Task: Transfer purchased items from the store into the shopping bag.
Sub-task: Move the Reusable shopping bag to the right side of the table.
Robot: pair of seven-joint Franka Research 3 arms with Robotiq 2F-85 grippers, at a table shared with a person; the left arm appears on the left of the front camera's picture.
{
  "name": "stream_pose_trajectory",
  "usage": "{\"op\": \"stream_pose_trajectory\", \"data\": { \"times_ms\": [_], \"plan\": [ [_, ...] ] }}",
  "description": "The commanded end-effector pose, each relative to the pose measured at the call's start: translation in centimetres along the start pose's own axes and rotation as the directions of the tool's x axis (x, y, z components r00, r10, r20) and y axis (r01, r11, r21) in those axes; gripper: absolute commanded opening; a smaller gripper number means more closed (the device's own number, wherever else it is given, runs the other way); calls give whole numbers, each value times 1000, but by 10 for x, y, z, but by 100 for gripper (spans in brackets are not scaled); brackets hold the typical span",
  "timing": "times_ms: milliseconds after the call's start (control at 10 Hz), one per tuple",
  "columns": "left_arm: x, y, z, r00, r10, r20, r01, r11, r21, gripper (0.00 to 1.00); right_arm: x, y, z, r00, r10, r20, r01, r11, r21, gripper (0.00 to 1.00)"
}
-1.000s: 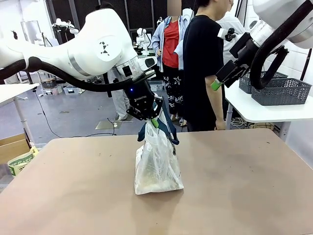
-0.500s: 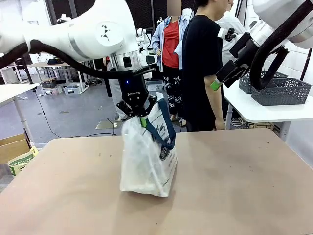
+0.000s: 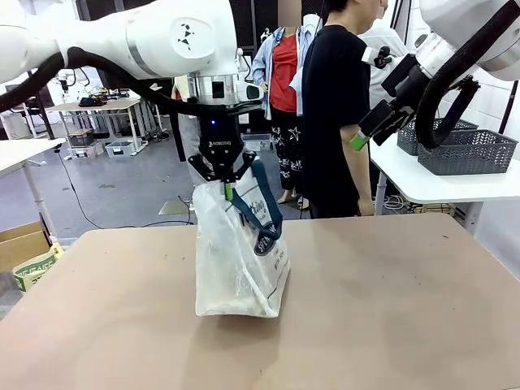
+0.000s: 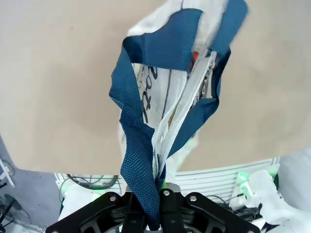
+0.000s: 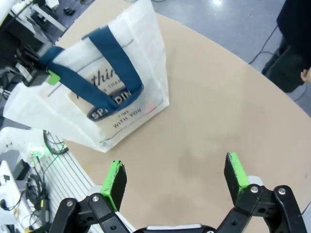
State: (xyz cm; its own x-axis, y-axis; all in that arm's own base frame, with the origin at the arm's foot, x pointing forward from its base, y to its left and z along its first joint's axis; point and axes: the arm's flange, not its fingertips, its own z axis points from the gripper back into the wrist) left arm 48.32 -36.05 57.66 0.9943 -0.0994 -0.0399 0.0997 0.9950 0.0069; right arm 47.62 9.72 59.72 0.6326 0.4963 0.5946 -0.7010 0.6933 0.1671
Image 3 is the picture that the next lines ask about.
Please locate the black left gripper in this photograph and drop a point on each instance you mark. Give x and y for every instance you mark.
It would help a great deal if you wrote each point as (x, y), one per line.
(219, 138)

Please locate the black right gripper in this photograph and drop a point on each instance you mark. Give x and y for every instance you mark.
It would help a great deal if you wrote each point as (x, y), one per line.
(404, 81)

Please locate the grey plastic lattice basket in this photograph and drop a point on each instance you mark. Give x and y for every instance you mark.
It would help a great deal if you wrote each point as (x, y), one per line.
(467, 156)
(406, 138)

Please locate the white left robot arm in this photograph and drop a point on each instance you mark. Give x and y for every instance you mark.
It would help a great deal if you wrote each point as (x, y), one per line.
(162, 36)

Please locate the person's right forearm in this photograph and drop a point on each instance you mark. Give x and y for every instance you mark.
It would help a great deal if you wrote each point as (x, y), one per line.
(357, 174)

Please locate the person's right hand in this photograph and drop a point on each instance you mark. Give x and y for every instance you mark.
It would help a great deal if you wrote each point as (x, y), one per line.
(365, 207)

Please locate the clear plastic storage bin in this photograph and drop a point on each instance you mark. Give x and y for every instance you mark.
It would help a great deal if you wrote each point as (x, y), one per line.
(258, 143)

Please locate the mannequin with beige hoodie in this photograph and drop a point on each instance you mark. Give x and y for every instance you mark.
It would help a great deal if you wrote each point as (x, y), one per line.
(189, 134)

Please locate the person in black t-shirt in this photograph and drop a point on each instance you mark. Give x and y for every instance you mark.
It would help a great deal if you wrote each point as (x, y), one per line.
(329, 101)

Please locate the grey floor plate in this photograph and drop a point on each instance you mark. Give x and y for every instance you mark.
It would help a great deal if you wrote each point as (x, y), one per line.
(174, 208)

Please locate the person in white shirt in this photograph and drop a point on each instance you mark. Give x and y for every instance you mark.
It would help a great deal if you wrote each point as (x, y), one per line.
(390, 36)

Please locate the white table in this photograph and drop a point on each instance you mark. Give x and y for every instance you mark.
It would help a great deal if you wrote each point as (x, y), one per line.
(447, 187)
(24, 152)

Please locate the grey plastic storage bin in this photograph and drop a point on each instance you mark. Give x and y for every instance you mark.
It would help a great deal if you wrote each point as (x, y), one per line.
(121, 149)

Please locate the person red shirt blue jacket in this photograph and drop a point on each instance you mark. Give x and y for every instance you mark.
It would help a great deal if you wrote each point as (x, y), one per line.
(282, 69)

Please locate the black tripod leg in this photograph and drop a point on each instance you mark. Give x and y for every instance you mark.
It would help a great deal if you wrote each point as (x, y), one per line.
(505, 113)

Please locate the wooden top workbench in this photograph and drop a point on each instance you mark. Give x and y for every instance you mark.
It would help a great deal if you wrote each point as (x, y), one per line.
(113, 105)

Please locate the dark plastic crate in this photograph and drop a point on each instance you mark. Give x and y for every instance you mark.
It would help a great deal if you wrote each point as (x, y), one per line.
(80, 138)

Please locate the black light stand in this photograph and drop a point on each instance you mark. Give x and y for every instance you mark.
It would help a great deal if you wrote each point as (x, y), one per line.
(42, 118)

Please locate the green and white sack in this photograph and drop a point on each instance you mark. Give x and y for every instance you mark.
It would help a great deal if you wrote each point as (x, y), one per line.
(34, 272)

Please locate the brown cardboard box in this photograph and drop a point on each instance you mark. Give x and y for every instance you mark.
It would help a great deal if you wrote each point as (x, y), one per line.
(20, 248)

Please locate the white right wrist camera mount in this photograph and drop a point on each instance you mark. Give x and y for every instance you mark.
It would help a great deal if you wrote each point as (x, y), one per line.
(371, 56)

